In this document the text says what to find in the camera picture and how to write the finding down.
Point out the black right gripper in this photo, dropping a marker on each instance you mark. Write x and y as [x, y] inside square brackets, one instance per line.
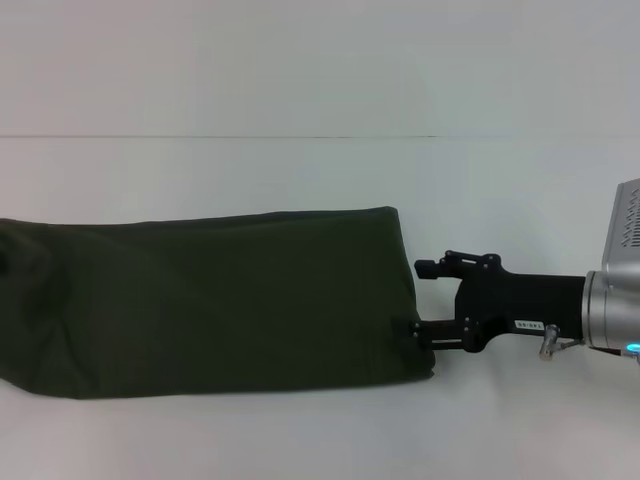
[520, 305]

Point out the dark green t-shirt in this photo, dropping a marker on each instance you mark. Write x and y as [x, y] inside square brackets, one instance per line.
[200, 300]

